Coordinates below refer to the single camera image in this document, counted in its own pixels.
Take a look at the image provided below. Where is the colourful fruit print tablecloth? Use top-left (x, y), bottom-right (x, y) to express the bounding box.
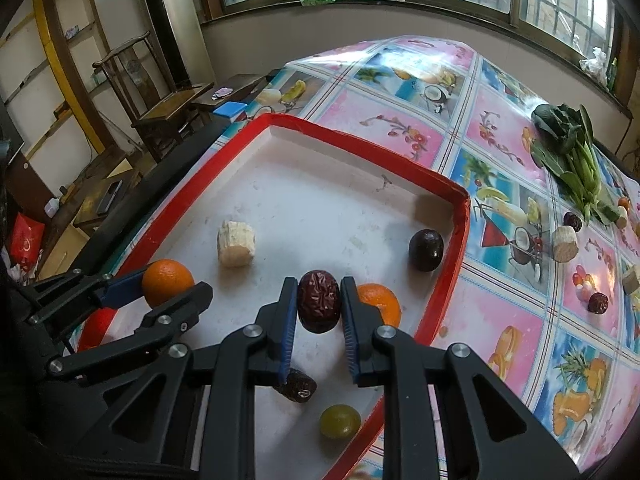
top-left (233, 36), bottom-right (639, 469)

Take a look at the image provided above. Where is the blue sponge block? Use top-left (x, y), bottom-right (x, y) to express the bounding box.
top-left (213, 101), bottom-right (247, 122)

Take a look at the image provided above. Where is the wrinkled red jujube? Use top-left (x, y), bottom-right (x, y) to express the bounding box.
top-left (296, 270), bottom-right (342, 334)
top-left (277, 367), bottom-right (317, 403)

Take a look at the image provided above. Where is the dark wooden chair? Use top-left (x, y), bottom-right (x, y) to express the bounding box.
top-left (92, 32), bottom-right (213, 162)

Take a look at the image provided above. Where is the red rimmed white tray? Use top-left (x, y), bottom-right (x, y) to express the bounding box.
top-left (107, 114), bottom-right (471, 479)

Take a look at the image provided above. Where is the dark purple plum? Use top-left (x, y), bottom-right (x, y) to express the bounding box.
top-left (409, 229), bottom-right (444, 272)

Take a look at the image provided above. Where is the large sugarcane chunk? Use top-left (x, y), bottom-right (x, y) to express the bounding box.
top-left (552, 226), bottom-right (579, 263)

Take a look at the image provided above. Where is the white plastic bag on sill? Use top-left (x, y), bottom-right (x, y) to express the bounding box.
top-left (579, 47), bottom-right (608, 87)

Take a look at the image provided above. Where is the green leafy vegetable bunch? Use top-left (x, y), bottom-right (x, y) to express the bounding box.
top-left (529, 103), bottom-right (620, 226)

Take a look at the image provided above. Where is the dark wooden side table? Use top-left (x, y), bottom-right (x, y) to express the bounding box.
top-left (190, 74), bottom-right (267, 122)

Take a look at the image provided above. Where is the small jujube behind cube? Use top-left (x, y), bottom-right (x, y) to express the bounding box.
top-left (587, 292), bottom-right (610, 315)

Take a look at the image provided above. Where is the dark jujube near vegetable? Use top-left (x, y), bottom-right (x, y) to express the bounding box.
top-left (563, 211), bottom-right (582, 233)

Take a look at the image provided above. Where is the pale sugarcane piece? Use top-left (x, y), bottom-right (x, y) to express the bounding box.
top-left (217, 221), bottom-right (256, 268)

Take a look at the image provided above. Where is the pale cube chunk far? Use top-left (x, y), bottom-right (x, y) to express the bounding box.
top-left (622, 264), bottom-right (640, 296)

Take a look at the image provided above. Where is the green grape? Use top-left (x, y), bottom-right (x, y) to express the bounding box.
top-left (319, 404), bottom-right (361, 441)

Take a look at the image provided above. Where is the orange mandarin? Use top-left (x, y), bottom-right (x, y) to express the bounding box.
top-left (357, 283), bottom-right (402, 327)
top-left (142, 259), bottom-right (195, 308)

